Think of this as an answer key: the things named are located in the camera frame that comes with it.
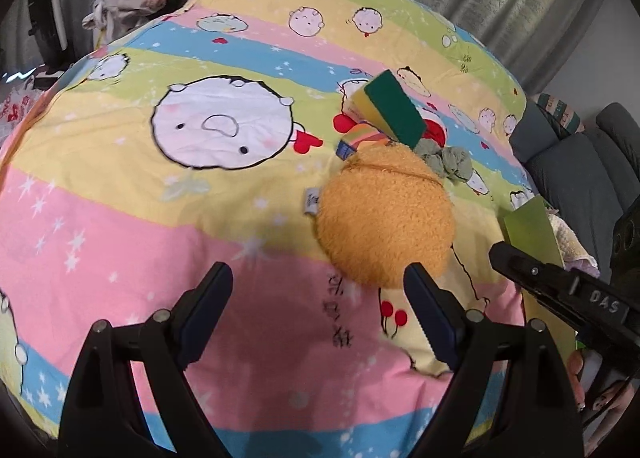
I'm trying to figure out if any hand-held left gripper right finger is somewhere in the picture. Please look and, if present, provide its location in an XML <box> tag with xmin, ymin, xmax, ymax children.
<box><xmin>403</xmin><ymin>262</ymin><xmax>585</xmax><ymax>458</ymax></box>

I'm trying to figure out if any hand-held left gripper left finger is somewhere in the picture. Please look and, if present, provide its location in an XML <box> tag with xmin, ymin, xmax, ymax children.
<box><xmin>59</xmin><ymin>261</ymin><xmax>234</xmax><ymax>458</ymax></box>

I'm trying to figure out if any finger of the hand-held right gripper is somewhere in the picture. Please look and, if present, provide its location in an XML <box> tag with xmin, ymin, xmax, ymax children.
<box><xmin>489</xmin><ymin>241</ymin><xmax>581</xmax><ymax>311</ymax></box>

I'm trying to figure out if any green box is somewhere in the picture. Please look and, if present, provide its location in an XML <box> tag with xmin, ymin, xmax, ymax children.
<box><xmin>502</xmin><ymin>197</ymin><xmax>581</xmax><ymax>354</ymax></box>

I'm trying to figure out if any pink ruffled waffle cloth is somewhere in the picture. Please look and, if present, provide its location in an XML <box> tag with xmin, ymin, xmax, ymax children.
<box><xmin>565</xmin><ymin>258</ymin><xmax>600</xmax><ymax>280</ymax></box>

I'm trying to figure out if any cream and yellow fluffy towel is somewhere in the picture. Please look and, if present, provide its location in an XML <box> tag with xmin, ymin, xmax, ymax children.
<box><xmin>547</xmin><ymin>210</ymin><xmax>592</xmax><ymax>269</ymax></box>

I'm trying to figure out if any orange round fluffy cloth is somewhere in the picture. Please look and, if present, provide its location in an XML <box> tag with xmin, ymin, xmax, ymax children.
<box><xmin>301</xmin><ymin>145</ymin><xmax>457</xmax><ymax>289</ymax></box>

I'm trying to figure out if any grey-green knitted cloth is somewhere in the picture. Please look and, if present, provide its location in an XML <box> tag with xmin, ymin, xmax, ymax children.
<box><xmin>415</xmin><ymin>138</ymin><xmax>473</xmax><ymax>184</ymax></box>

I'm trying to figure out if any colourful striped cloth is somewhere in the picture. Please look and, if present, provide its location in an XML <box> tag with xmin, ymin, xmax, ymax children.
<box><xmin>336</xmin><ymin>122</ymin><xmax>391</xmax><ymax>161</ymax></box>

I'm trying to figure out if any green and yellow sponge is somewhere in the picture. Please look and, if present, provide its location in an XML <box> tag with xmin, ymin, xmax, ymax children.
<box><xmin>347</xmin><ymin>69</ymin><xmax>427</xmax><ymax>149</ymax></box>

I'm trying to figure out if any person's right hand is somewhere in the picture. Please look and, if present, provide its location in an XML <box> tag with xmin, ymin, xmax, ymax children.
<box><xmin>570</xmin><ymin>352</ymin><xmax>587</xmax><ymax>412</ymax></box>

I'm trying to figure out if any dark grey sofa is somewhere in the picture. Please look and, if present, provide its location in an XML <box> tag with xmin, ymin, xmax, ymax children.
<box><xmin>510</xmin><ymin>100</ymin><xmax>640</xmax><ymax>284</ymax></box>

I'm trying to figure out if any cartoon printed striped blanket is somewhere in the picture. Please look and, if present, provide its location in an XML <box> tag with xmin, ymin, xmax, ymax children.
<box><xmin>0</xmin><ymin>0</ymin><xmax>532</xmax><ymax>445</ymax></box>

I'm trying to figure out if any striped green cushion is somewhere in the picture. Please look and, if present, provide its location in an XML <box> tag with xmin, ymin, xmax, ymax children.
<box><xmin>532</xmin><ymin>93</ymin><xmax>584</xmax><ymax>139</ymax></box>

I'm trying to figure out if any red printed plastic bag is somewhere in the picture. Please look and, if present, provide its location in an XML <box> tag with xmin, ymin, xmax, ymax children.
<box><xmin>0</xmin><ymin>83</ymin><xmax>42</xmax><ymax>140</ymax></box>

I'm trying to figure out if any beige garment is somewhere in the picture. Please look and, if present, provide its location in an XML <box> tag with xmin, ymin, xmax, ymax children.
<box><xmin>82</xmin><ymin>0</ymin><xmax>176</xmax><ymax>35</ymax></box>

